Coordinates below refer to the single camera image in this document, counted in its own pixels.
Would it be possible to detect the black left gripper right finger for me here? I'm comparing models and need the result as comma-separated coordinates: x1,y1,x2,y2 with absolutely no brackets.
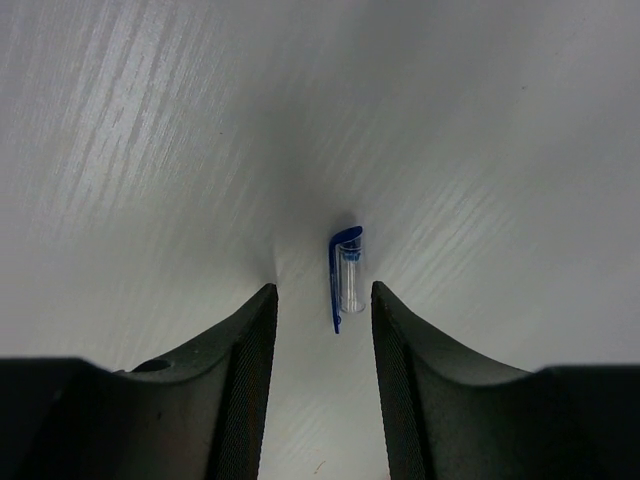
371,282,639,479

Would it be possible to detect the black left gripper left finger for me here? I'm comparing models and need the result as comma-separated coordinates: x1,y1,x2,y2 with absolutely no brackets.
1,284,278,479

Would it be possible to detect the blue pen cap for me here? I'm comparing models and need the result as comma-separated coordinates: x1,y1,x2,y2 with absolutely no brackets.
328,225,365,334

